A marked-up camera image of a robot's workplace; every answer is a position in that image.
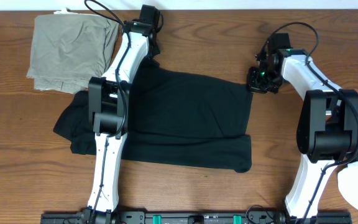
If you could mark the black polo shirt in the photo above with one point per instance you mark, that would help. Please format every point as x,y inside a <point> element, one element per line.
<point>188,120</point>

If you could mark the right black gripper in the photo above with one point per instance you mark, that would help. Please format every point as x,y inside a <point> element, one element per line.
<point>253,84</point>

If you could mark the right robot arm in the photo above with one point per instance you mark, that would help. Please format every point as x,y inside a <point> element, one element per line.
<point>327,131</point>

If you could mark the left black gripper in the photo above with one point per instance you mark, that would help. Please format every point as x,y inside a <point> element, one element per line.
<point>154,47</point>

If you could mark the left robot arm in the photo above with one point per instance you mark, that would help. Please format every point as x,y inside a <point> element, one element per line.
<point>108,114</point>

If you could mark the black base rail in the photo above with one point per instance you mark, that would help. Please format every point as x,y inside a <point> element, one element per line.
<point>252,216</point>

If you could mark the folded khaki trousers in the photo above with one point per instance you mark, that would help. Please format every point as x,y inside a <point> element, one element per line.
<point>69,48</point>

